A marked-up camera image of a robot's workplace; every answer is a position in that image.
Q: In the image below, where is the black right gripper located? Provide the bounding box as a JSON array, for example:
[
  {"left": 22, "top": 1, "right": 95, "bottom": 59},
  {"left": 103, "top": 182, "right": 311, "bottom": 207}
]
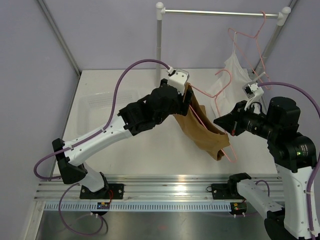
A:
[{"left": 214, "top": 100, "right": 279, "bottom": 140}]

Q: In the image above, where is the brown tank top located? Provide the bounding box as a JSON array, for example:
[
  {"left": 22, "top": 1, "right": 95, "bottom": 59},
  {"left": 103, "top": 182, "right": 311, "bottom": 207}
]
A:
[{"left": 174, "top": 94, "right": 230, "bottom": 161}]

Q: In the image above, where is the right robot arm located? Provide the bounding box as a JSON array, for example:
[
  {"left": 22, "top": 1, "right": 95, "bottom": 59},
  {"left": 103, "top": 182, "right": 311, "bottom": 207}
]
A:
[{"left": 213, "top": 96, "right": 320, "bottom": 240}]

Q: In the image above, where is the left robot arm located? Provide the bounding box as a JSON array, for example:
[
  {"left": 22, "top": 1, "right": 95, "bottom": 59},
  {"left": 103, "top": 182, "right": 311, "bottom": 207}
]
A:
[{"left": 52, "top": 79, "right": 193, "bottom": 199}]

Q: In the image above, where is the white tank top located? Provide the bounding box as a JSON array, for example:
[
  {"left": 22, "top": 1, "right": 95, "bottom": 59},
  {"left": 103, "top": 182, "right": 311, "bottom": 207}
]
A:
[{"left": 205, "top": 46, "right": 251, "bottom": 119}]

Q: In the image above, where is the white plastic basket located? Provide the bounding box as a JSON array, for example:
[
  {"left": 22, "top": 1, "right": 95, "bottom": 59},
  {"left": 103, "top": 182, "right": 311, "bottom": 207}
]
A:
[{"left": 76, "top": 89, "right": 141, "bottom": 136}]

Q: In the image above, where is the white clothes rack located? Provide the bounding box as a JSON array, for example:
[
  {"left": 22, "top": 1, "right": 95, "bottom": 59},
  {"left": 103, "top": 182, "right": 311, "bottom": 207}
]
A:
[{"left": 152, "top": 1, "right": 292, "bottom": 86}]

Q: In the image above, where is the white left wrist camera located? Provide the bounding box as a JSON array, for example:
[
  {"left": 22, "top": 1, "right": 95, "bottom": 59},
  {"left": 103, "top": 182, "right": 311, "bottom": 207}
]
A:
[{"left": 166, "top": 66, "right": 190, "bottom": 95}]

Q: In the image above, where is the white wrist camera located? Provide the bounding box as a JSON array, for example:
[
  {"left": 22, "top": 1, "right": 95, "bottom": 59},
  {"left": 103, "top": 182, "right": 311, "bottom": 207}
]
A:
[
  {"left": 242, "top": 81, "right": 264, "bottom": 110},
  {"left": 166, "top": 66, "right": 190, "bottom": 95}
]

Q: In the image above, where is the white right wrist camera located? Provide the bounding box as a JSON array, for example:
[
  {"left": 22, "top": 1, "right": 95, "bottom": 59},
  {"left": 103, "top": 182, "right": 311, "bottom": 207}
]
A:
[{"left": 242, "top": 81, "right": 264, "bottom": 110}]

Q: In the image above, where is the right aluminium frame post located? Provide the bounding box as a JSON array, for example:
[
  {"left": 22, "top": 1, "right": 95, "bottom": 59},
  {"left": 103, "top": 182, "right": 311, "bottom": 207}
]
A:
[{"left": 246, "top": 0, "right": 300, "bottom": 118}]

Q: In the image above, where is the aluminium frame post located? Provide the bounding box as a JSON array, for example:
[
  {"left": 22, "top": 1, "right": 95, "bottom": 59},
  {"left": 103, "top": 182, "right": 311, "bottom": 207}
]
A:
[
  {"left": 246, "top": 0, "right": 300, "bottom": 118},
  {"left": 36, "top": 0, "right": 82, "bottom": 77}
]

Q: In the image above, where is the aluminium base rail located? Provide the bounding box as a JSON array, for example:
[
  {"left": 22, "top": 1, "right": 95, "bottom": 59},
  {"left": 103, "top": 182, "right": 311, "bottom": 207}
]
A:
[{"left": 34, "top": 174, "right": 284, "bottom": 202}]

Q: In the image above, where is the white slotted cable duct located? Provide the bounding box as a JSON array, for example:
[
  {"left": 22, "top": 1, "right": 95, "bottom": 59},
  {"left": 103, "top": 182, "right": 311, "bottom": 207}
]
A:
[{"left": 44, "top": 201, "right": 231, "bottom": 212}]

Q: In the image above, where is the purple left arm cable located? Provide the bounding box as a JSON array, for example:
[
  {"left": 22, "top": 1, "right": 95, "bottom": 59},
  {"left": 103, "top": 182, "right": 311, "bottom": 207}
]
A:
[{"left": 33, "top": 58, "right": 173, "bottom": 236}]

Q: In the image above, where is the left aluminium frame post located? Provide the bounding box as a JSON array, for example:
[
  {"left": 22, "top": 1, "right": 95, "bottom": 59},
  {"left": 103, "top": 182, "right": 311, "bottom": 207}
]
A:
[{"left": 36, "top": 0, "right": 82, "bottom": 77}]

